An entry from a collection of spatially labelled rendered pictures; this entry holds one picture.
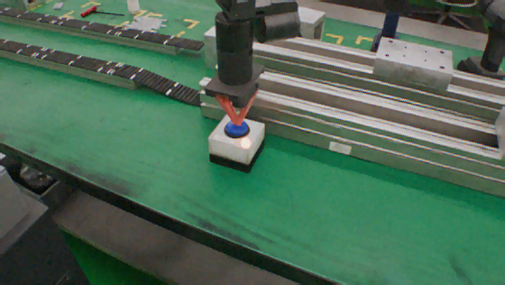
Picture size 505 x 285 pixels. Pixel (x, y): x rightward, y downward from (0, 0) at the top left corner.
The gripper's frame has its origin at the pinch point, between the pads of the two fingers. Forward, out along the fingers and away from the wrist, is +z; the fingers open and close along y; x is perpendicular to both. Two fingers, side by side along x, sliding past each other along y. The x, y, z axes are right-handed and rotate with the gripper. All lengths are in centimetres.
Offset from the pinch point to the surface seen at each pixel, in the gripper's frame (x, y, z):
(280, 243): -14.3, -15.9, 8.3
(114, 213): 53, 9, 64
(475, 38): -77, 225, 67
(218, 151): 1.9, -4.0, 4.6
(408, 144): -29.9, 8.3, 2.5
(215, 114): 8.6, 8.0, 6.6
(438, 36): -52, 215, 67
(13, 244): 25.1, -33.7, 8.5
